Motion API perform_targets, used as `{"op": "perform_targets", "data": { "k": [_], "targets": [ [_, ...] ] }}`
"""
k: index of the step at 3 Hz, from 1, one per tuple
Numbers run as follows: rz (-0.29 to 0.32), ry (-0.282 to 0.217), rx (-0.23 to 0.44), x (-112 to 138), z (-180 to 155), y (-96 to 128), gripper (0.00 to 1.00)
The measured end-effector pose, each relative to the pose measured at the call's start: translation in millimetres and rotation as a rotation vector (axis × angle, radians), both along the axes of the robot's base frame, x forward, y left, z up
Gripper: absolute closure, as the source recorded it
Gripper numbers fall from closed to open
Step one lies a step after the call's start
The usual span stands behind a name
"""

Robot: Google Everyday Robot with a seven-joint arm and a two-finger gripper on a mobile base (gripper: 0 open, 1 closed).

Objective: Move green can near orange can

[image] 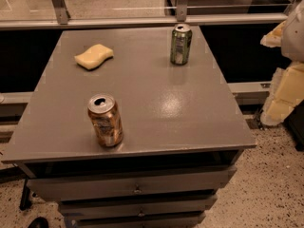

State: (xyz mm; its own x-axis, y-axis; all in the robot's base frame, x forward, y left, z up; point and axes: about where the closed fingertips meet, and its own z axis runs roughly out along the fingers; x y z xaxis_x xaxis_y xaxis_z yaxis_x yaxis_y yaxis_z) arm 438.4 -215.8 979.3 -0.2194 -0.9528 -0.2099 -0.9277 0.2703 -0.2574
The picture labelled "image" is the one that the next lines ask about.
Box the orange soda can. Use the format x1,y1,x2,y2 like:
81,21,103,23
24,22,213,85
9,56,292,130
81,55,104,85
87,94,124,147

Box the drawer knob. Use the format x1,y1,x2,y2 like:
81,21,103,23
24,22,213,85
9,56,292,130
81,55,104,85
137,209,145,218
133,185,143,195

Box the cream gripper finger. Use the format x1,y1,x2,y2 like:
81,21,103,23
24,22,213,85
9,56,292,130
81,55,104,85
260,62,304,126
260,21,286,48

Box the top drawer knob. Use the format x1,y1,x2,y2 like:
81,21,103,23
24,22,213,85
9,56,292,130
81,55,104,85
133,185,143,195

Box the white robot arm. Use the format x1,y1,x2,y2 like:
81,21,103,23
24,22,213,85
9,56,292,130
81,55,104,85
260,0,304,126

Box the metal railing frame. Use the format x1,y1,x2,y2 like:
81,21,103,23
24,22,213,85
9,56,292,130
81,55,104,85
0,0,301,29

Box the green soda can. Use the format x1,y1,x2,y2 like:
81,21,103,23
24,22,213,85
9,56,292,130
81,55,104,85
170,24,192,65

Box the grey drawer cabinet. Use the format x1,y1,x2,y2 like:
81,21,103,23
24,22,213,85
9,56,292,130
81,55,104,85
4,28,255,228

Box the yellow sponge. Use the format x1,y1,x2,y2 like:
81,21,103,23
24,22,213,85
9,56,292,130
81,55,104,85
74,44,114,70

